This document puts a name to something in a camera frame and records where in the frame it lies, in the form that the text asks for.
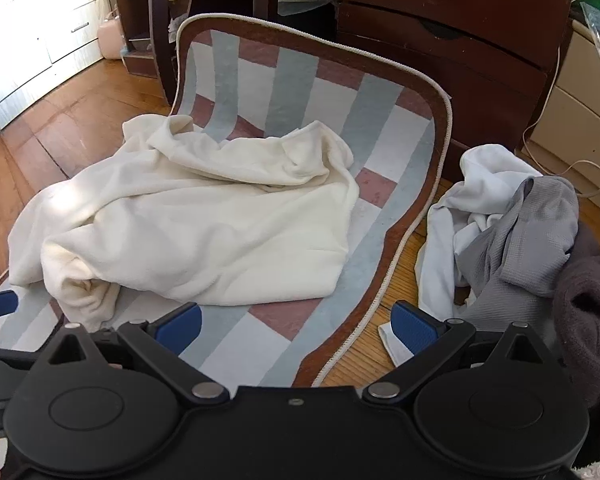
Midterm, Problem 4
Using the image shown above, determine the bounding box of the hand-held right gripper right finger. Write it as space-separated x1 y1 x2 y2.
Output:
363 301 551 407

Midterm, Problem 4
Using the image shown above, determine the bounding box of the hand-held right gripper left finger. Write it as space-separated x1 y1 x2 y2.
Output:
46 304 230 407

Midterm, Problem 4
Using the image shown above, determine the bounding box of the cream hoodie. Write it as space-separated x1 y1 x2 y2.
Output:
7 114 361 333

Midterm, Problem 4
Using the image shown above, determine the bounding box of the grey waffle garment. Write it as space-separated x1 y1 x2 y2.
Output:
452 175 581 326

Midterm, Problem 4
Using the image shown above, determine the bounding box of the white garment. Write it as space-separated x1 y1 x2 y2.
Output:
377 144 546 366

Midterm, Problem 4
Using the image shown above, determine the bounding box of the dark fleece cloth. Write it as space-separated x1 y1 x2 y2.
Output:
552 222 600 401

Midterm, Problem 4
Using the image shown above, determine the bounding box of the checked rug with brown border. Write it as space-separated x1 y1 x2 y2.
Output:
0 14 455 388

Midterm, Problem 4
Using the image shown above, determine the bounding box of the cream cabinet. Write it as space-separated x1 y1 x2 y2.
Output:
527 10 600 213

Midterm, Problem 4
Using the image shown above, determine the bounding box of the white drawer cabinet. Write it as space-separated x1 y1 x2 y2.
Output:
0 0 116 133

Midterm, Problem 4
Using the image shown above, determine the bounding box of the pink case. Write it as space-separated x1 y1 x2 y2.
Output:
96 10 127 60

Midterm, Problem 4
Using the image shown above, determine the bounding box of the dark wooden shelf unit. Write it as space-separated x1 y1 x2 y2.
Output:
109 0 338 106

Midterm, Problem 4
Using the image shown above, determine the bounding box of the dark wooden dresser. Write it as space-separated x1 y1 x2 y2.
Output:
337 0 576 161

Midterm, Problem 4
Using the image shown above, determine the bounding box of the white cable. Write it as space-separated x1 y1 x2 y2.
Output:
522 0 600 198

